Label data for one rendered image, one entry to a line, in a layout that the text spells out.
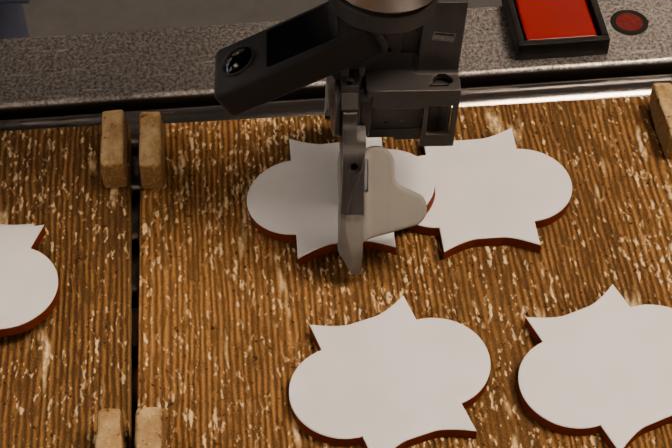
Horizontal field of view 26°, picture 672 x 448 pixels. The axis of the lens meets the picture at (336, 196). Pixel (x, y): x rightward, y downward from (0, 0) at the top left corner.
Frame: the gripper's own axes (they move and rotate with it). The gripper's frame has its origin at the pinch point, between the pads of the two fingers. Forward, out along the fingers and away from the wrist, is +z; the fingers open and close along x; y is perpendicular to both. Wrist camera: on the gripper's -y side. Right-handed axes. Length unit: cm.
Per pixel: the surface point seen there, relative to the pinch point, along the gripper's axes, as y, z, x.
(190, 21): -12, 96, 130
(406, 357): 3.5, -0.5, -14.9
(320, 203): -1.3, -0.7, -1.3
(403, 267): 4.2, 0.5, -6.4
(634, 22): 26.9, 1.6, 20.5
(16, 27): -29, 24, 46
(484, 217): 10.3, -0.8, -3.1
